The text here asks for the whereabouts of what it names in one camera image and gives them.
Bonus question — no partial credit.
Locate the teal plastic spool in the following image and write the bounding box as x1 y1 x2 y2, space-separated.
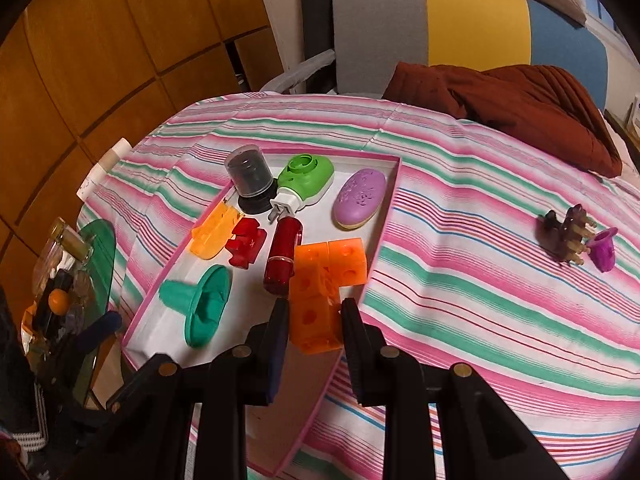
160 264 231 349

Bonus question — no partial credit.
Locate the orange plastic trough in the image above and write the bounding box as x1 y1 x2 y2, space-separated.
189 202 244 260

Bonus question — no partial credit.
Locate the red metallic cylinder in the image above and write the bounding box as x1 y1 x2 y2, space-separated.
264 216 303 297

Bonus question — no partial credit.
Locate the red block piece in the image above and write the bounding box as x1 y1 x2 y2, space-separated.
224 218 267 270

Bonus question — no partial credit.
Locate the orange cube block piece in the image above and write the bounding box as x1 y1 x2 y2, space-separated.
288 237 368 356

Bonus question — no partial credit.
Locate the purple oval case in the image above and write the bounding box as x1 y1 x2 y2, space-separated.
332 168 386 230

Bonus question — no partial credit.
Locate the green white plug-in device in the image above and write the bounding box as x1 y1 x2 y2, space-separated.
268 153 335 223

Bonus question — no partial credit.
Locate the striped pink bed cover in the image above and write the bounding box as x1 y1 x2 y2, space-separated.
78 93 639 479

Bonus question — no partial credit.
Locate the green glass side table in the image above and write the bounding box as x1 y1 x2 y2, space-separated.
69 218 117 406

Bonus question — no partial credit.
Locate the brown knobbed massage brush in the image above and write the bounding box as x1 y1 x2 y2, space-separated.
536 204 597 266

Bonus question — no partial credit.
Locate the purple plastic cup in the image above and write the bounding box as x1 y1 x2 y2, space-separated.
587 228 618 273

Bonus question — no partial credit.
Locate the pink rimmed white tray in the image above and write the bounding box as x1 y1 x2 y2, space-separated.
122 148 401 477

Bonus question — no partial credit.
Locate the dark clear lidded container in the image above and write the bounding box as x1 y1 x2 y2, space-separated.
224 144 278 214

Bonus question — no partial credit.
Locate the dark red quilted jacket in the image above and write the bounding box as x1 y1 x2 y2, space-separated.
383 62 623 178

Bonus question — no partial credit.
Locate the grey yellow blue headboard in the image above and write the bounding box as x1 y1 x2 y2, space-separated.
297 0 610 111

